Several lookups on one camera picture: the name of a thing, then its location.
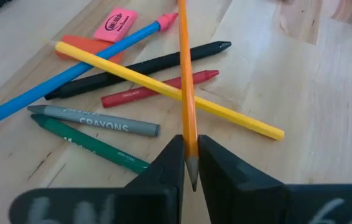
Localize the pink printed eraser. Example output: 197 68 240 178
93 6 139 44

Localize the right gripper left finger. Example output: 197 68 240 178
7 134 185 224

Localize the black pen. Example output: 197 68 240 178
44 40 233 101

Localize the orange pencil with pink eraser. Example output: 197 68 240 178
177 0 200 192

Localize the blue pencil with pink eraser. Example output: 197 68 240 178
0 12 179 134

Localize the orange eraser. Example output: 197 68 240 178
54 34 125 65

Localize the grey crayon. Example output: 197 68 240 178
26 104 161 138

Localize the yellow pencil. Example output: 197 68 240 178
40 37 285 142

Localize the green crayon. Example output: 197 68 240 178
30 113 151 175

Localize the red crayon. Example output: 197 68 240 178
101 70 220 109

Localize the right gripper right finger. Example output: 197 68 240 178
197 134 352 224

